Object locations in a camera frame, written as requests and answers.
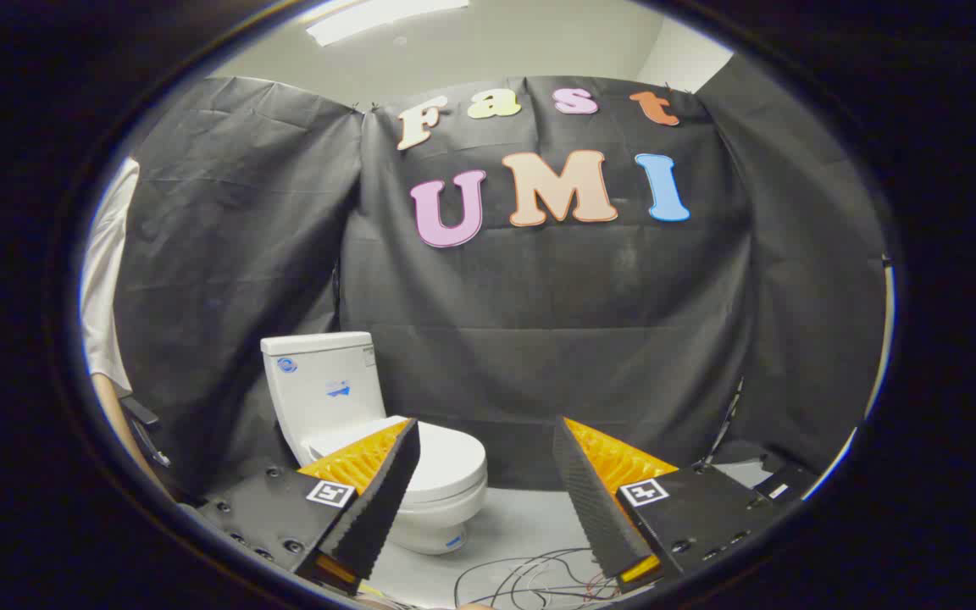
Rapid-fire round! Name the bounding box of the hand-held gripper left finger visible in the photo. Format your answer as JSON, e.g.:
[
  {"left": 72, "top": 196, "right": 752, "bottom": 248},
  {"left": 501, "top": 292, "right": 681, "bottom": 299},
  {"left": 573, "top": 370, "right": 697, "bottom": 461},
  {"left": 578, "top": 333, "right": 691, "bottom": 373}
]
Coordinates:
[{"left": 196, "top": 417, "right": 422, "bottom": 596}]

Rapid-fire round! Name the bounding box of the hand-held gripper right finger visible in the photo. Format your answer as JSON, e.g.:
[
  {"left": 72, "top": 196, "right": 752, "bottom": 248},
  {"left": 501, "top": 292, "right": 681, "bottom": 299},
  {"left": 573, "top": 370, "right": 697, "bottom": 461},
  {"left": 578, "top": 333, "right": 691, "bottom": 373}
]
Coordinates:
[{"left": 552, "top": 416, "right": 783, "bottom": 593}]

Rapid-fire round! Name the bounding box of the white toilet lid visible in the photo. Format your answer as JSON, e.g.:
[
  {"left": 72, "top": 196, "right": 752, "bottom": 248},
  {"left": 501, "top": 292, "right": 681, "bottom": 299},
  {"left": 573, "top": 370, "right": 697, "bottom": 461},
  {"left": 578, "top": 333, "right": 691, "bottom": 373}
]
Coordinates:
[{"left": 307, "top": 415, "right": 488, "bottom": 503}]

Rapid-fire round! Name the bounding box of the white toilet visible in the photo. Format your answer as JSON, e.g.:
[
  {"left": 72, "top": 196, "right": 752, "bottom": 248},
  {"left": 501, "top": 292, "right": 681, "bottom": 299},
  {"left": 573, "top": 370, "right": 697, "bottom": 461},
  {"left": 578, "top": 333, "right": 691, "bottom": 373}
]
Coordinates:
[{"left": 260, "top": 331, "right": 489, "bottom": 557}]

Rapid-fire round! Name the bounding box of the black box with white label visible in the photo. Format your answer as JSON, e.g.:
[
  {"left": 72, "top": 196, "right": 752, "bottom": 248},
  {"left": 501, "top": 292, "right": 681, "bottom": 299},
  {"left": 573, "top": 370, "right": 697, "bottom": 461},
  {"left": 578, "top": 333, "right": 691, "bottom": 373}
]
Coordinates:
[{"left": 751, "top": 462, "right": 819, "bottom": 507}]

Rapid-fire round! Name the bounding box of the black backdrop cloth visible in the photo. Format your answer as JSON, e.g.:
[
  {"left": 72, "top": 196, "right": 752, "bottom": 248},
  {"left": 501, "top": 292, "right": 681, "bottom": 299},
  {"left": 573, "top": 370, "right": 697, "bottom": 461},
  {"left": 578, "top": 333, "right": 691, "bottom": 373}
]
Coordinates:
[{"left": 111, "top": 75, "right": 890, "bottom": 502}]

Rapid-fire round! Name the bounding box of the person's white shirt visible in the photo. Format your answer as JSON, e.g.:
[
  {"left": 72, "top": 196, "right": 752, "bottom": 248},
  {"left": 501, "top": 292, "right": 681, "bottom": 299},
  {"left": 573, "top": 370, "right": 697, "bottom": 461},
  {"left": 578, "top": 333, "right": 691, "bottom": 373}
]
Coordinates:
[{"left": 80, "top": 157, "right": 141, "bottom": 396}]

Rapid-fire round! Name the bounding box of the tangle of thin cables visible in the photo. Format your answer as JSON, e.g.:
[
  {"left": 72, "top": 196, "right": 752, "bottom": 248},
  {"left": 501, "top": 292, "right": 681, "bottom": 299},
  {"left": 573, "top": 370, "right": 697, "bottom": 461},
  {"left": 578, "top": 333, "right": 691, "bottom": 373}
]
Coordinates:
[{"left": 452, "top": 547, "right": 624, "bottom": 609}]

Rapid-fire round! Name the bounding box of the dark device with grey handle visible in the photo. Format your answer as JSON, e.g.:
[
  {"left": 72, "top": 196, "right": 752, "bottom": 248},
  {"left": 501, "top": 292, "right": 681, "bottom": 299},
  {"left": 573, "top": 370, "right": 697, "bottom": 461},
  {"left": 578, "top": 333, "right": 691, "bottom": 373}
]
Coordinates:
[{"left": 118, "top": 394, "right": 174, "bottom": 469}]

